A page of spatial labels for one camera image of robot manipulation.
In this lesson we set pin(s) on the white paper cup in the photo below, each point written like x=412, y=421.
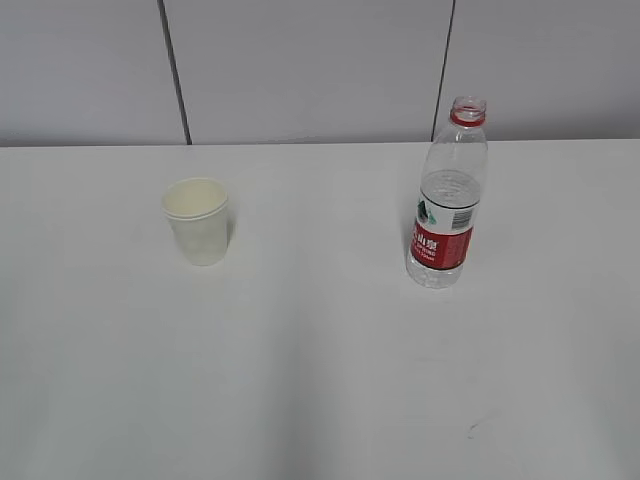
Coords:
x=197, y=212

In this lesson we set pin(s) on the clear plastic water bottle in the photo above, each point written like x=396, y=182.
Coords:
x=451, y=188

